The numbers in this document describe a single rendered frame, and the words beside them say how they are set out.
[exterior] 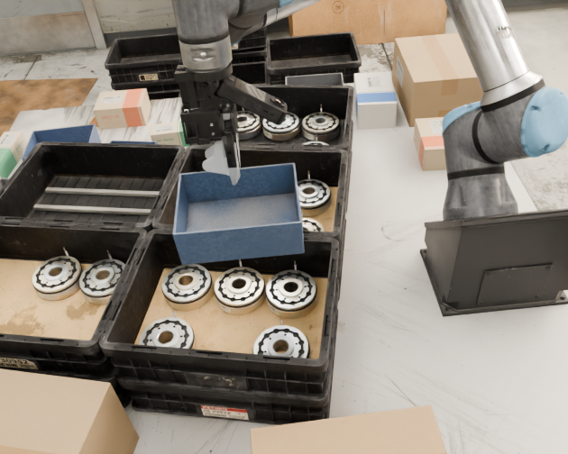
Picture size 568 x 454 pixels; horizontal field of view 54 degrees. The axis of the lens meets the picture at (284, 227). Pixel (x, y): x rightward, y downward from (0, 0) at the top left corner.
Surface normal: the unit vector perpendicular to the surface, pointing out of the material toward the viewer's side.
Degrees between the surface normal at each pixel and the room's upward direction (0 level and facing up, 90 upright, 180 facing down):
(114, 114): 90
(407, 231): 0
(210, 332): 0
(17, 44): 90
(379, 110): 90
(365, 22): 72
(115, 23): 90
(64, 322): 0
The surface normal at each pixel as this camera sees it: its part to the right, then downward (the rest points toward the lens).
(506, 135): -0.78, 0.48
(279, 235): 0.07, 0.69
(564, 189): -0.07, -0.72
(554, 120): 0.48, 0.07
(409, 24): 0.00, 0.43
